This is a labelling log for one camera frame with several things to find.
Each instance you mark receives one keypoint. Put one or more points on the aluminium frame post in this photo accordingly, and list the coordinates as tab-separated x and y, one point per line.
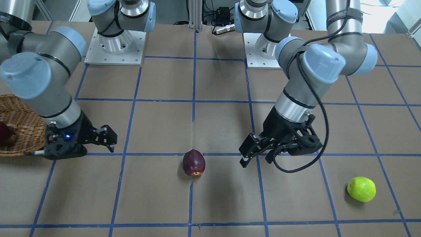
195	14

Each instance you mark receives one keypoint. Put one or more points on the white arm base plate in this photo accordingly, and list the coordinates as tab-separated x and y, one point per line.
260	52
123	50

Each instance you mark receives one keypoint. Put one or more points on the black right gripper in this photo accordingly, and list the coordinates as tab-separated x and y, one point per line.
84	127

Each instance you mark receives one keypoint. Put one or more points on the green apple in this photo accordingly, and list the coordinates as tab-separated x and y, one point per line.
361	189

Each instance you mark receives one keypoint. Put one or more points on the woven wicker basket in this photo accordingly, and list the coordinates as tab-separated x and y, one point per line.
27	128

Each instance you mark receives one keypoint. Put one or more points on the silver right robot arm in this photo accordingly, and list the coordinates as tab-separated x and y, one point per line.
39	66

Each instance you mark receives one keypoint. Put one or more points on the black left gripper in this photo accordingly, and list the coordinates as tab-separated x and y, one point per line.
277	126

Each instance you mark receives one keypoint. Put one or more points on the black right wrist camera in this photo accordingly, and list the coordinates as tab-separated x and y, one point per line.
61	143

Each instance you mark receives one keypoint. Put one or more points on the dark red apple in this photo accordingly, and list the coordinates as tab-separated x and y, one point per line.
194	163

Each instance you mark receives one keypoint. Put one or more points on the red yellow apple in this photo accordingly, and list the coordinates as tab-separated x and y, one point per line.
5	133

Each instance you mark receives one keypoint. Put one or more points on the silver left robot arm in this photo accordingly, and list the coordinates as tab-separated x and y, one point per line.
311	66

